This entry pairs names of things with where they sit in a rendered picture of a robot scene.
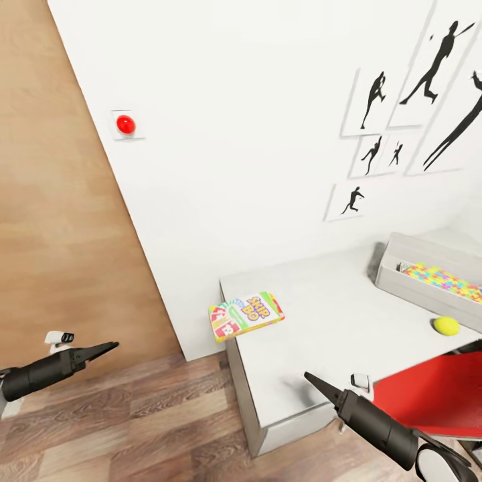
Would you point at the electric switch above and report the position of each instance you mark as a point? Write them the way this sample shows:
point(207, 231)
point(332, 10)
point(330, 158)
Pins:
point(124, 119)

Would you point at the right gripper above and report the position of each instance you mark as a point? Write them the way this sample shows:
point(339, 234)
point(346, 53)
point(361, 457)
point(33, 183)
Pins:
point(361, 415)

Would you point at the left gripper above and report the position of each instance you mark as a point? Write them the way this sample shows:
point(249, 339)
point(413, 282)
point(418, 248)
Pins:
point(62, 365)

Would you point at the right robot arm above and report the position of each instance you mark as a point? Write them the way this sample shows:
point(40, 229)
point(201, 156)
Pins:
point(435, 462)

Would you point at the board game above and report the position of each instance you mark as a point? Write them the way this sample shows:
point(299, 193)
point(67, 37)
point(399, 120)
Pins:
point(403, 267)
point(243, 315)

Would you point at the tennis ball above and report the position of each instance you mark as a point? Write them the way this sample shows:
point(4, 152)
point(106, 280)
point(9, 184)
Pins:
point(447, 325)

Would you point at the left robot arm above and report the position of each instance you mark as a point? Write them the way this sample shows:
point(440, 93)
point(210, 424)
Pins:
point(64, 362)

